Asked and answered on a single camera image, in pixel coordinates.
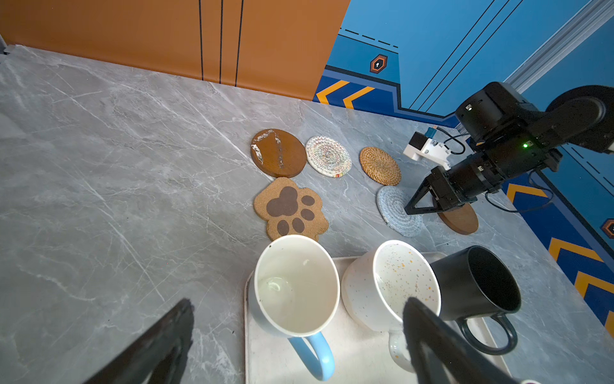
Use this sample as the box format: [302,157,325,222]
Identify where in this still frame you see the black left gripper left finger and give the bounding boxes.
[87,299,193,383]

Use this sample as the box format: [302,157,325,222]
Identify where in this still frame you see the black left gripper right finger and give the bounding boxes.
[403,297,516,383]

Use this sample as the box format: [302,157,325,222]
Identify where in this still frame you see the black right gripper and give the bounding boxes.
[405,161,489,215]

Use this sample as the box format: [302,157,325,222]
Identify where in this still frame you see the light blue woven coaster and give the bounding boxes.
[376,186,423,237]

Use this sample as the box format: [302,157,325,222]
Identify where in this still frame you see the woven rattan round coaster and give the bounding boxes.
[359,147,401,186]

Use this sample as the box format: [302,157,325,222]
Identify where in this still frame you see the plain brown wooden round coaster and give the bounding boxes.
[438,203,479,235]

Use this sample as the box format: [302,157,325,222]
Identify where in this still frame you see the white multicolour rope coaster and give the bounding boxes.
[305,136,352,178]

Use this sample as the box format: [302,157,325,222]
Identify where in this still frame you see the cork paw print coaster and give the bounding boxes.
[254,178,329,242]

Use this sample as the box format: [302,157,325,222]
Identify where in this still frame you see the scratched brown wooden round coaster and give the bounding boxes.
[250,129,307,179]

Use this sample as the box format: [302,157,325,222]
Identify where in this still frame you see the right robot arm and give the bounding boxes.
[405,82,613,215]

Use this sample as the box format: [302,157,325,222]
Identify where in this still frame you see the black mug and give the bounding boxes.
[431,246,521,355]

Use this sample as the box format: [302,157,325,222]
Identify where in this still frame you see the white speckled mug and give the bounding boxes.
[342,240,442,373]

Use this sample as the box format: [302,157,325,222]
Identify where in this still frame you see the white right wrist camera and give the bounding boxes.
[403,127,451,171]

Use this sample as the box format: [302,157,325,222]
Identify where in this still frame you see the white mug blue handle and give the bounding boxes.
[247,235,341,382]

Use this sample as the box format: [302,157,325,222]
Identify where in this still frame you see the aluminium corner post right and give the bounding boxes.
[505,0,613,94]

